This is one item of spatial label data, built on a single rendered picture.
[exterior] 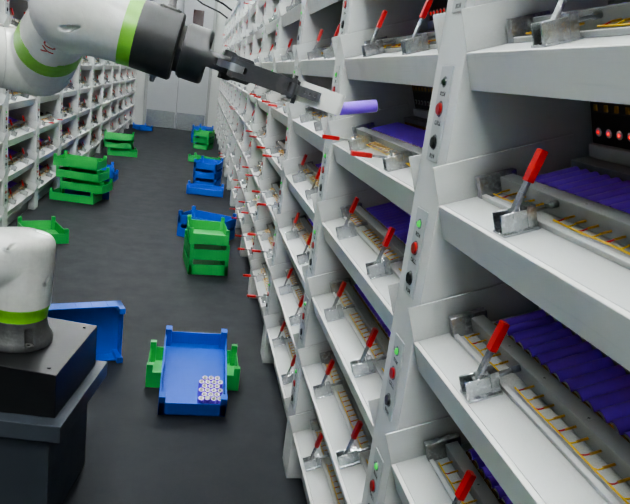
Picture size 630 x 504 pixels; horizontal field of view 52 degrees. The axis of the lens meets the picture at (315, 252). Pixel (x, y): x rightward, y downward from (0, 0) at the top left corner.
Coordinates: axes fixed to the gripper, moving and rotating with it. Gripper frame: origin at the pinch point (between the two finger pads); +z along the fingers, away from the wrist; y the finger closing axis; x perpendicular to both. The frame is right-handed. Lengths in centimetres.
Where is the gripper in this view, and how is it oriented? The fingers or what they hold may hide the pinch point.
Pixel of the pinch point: (318, 97)
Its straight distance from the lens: 96.2
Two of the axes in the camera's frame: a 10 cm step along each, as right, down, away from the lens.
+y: -1.6, -2.8, 9.5
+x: -3.2, 9.2, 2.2
